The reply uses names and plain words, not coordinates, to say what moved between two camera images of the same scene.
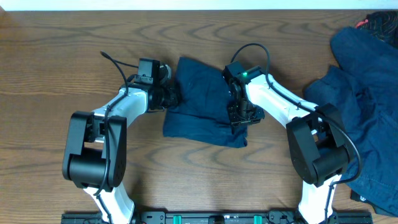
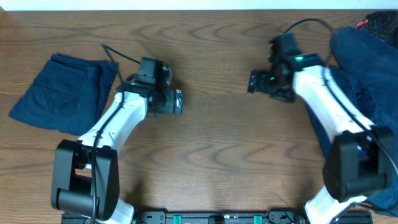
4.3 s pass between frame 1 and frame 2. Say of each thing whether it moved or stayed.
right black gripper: moved
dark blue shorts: moved
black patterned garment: stayed
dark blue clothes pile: stayed
